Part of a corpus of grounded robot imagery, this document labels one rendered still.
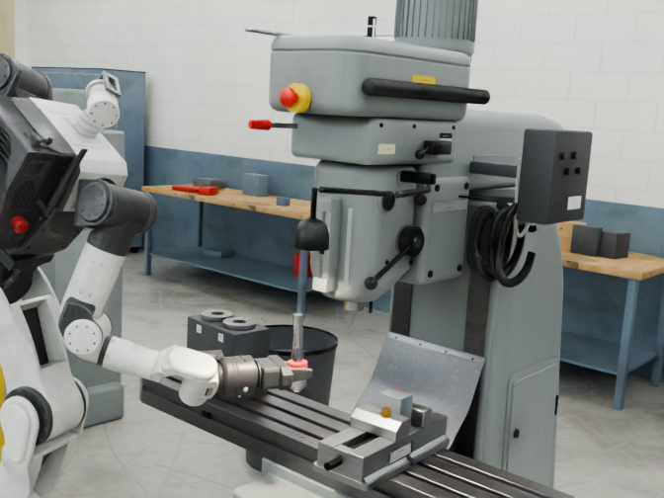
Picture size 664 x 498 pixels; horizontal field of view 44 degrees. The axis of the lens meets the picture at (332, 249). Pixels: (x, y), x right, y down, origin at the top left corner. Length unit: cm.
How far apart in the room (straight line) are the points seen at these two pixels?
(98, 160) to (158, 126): 749
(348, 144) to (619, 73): 450
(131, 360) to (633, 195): 471
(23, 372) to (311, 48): 100
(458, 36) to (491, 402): 95
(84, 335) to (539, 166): 104
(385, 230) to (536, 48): 468
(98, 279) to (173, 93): 740
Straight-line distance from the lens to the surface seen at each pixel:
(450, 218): 199
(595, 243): 561
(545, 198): 186
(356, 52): 166
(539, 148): 187
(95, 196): 173
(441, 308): 224
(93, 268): 178
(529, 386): 235
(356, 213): 179
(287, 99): 167
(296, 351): 189
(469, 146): 205
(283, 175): 788
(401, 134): 179
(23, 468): 209
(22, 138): 176
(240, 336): 215
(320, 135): 180
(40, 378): 202
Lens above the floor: 175
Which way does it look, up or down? 10 degrees down
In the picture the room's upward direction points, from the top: 3 degrees clockwise
